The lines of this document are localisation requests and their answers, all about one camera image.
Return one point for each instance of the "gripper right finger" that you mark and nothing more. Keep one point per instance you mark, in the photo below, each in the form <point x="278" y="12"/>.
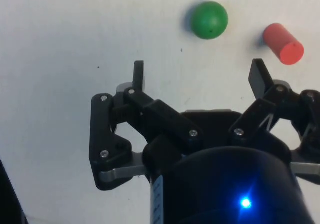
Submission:
<point x="265" y="104"/>

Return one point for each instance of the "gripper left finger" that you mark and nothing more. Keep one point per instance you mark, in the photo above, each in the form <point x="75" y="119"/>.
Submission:
<point x="160" y="114"/>

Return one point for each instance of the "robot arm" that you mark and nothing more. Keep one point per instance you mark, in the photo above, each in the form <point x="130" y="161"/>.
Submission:
<point x="8" y="199"/>

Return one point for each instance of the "red cylinder block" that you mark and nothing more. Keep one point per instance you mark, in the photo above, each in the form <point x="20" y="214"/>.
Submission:
<point x="283" y="44"/>

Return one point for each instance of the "green ball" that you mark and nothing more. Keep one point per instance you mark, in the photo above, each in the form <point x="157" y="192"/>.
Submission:
<point x="210" y="20"/>

